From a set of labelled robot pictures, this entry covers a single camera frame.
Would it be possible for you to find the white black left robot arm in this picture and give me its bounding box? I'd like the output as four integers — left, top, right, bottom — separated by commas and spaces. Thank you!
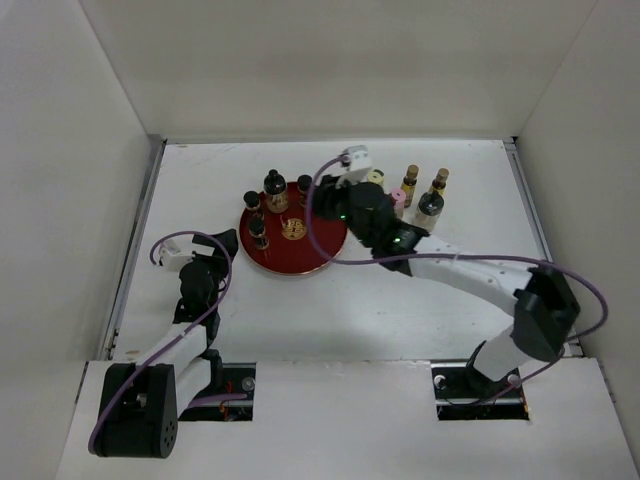
88, 229, 239, 458

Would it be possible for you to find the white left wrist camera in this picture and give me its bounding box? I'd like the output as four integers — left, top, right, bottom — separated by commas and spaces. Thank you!
158, 239, 192, 272

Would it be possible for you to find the black cap spice bottle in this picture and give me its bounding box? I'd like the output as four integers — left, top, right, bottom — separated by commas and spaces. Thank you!
243, 190, 261, 210
297, 174, 312, 208
248, 216, 269, 250

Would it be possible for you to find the pink cap spice jar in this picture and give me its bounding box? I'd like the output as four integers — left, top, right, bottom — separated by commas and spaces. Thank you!
389, 188, 406, 219

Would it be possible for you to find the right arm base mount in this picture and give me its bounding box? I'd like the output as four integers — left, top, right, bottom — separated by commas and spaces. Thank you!
431, 362, 529, 421

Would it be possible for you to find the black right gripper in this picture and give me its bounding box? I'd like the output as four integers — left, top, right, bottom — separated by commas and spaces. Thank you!
308, 169, 375, 247

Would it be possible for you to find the black knob glass dispenser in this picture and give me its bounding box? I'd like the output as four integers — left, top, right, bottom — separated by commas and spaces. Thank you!
263, 169, 289, 214
413, 191, 444, 233

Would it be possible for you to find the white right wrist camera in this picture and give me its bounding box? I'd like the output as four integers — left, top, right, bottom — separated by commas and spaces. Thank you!
337, 145, 372, 188

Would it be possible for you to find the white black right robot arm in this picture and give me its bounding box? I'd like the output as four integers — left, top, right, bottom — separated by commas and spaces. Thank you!
307, 175, 580, 396

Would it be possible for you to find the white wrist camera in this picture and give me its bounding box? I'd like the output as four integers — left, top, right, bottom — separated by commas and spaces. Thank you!
158, 239, 192, 272
337, 145, 372, 188

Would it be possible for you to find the cream cap spice jar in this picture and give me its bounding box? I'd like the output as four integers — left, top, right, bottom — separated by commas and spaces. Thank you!
367, 169, 385, 186

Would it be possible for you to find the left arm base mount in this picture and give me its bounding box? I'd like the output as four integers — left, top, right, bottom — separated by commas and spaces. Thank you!
179, 363, 257, 423

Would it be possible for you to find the yellow label oil bottle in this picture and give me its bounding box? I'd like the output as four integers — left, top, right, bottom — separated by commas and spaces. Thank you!
400, 164, 419, 208
430, 168, 449, 196

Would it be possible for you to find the red round tray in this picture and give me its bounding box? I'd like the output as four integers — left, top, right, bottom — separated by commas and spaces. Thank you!
238, 181, 329, 275

